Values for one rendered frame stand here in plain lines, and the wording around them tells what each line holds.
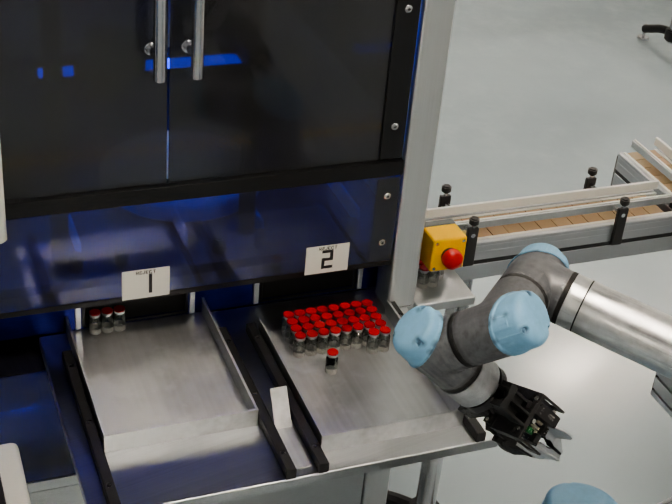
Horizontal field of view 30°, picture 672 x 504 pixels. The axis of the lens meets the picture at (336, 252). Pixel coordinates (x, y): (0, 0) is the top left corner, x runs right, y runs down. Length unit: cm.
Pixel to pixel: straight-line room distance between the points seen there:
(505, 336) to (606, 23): 500
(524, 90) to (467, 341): 405
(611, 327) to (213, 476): 72
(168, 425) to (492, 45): 417
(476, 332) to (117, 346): 91
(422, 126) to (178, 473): 74
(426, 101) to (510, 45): 383
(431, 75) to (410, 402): 57
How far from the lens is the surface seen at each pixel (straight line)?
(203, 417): 215
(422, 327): 161
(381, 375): 227
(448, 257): 239
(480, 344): 158
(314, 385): 223
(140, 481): 204
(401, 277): 241
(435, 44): 219
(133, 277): 221
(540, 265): 168
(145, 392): 220
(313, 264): 231
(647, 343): 166
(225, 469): 206
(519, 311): 155
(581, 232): 271
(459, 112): 531
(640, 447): 366
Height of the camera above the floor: 227
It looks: 32 degrees down
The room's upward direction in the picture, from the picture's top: 5 degrees clockwise
